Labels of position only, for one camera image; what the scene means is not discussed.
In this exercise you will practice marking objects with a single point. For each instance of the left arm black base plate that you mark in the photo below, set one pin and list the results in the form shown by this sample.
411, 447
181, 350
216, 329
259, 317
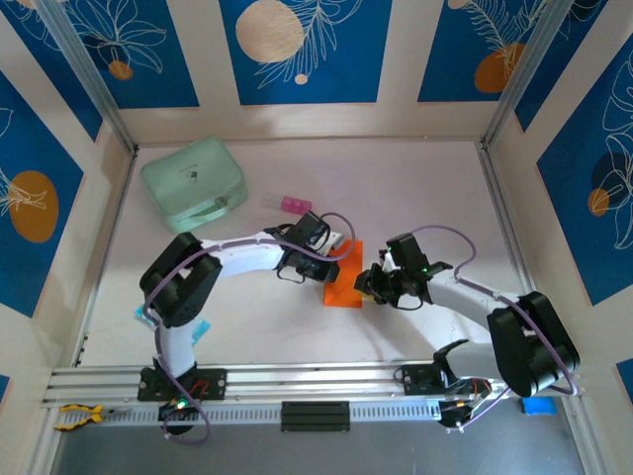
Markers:
212, 385

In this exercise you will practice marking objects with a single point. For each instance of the aluminium mounting rail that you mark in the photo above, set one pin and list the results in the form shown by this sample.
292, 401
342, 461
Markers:
316, 378

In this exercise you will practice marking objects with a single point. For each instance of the pink and clear pill box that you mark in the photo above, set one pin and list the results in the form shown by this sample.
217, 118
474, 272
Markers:
292, 204

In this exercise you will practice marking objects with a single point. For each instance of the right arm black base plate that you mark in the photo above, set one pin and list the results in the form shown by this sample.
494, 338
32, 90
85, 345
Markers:
418, 381

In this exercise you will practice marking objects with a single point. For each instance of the blue sponge block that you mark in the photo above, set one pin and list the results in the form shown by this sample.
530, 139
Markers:
539, 407

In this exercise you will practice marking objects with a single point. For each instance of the mint green zip case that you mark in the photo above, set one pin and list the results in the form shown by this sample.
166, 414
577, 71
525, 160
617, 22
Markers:
193, 173

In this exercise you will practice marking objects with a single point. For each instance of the aluminium frame post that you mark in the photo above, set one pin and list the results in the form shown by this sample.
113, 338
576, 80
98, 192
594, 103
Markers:
534, 69
84, 64

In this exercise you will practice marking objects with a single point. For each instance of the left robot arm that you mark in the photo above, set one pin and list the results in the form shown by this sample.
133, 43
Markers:
183, 297

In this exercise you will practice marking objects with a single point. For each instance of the aluminium side rail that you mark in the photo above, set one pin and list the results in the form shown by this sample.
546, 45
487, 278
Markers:
101, 277
504, 208

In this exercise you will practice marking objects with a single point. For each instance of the light blue wipes packet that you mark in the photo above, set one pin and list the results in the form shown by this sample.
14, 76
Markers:
202, 330

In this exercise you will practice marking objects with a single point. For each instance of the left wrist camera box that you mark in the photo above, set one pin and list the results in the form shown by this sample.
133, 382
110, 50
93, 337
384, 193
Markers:
336, 242

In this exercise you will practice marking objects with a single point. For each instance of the black ribbed bracket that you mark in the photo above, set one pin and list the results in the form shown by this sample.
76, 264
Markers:
315, 416

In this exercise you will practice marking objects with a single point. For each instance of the orange square paper sheet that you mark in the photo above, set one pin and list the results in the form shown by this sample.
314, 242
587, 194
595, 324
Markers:
343, 294

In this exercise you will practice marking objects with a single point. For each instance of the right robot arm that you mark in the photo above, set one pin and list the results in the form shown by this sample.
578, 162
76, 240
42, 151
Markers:
534, 346

